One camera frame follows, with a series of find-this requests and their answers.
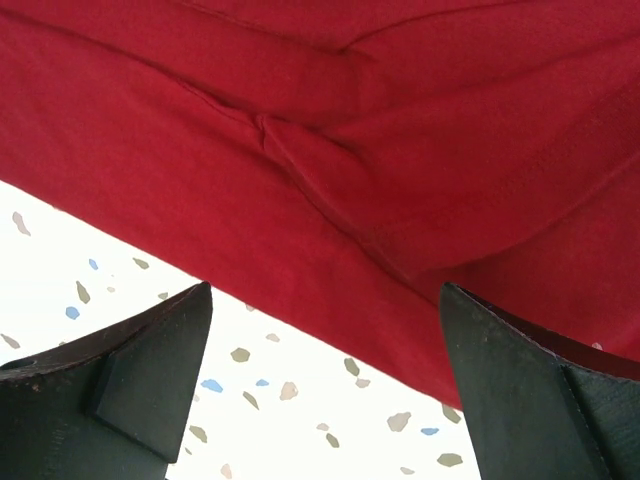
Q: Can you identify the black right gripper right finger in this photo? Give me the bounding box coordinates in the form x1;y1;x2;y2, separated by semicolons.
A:
440;283;639;480

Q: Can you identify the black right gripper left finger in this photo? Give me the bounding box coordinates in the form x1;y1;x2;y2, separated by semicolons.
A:
1;282;212;480

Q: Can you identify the red t shirt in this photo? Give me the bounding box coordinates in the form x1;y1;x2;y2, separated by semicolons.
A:
1;1;639;405

